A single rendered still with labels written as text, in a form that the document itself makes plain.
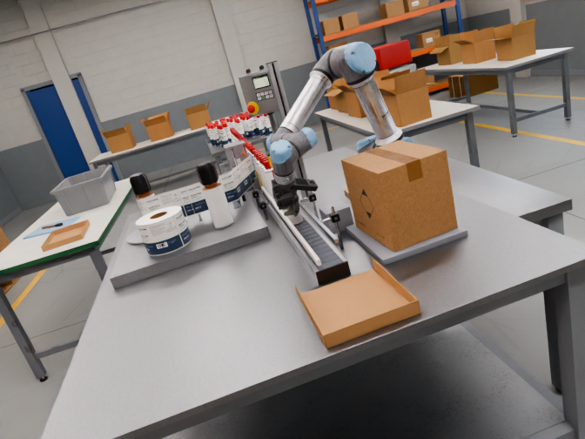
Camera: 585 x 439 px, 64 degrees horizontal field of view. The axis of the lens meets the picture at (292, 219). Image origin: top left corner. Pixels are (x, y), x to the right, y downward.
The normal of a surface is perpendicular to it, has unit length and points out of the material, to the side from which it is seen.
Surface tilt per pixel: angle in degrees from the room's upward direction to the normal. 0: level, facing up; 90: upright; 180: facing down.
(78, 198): 95
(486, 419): 0
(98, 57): 90
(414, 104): 91
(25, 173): 90
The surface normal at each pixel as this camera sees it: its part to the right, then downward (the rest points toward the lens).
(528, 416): -0.26, -0.91
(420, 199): 0.29, 0.26
